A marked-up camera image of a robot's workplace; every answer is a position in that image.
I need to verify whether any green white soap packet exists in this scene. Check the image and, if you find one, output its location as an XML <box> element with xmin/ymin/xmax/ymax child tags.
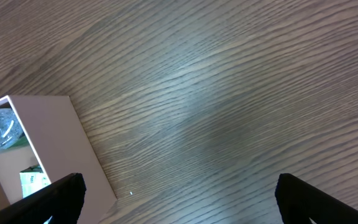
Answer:
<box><xmin>19</xmin><ymin>165</ymin><xmax>51</xmax><ymax>198</ymax></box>

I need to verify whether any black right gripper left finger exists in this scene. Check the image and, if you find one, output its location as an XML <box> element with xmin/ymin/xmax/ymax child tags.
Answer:
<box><xmin>0</xmin><ymin>173</ymin><xmax>86</xmax><ymax>224</ymax></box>

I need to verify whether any white cardboard box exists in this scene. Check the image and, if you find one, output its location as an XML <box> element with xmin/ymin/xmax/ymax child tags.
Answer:
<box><xmin>0</xmin><ymin>95</ymin><xmax>116</xmax><ymax>224</ymax></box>

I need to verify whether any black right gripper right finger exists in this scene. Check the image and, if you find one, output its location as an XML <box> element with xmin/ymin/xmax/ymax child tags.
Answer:
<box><xmin>275</xmin><ymin>173</ymin><xmax>358</xmax><ymax>224</ymax></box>

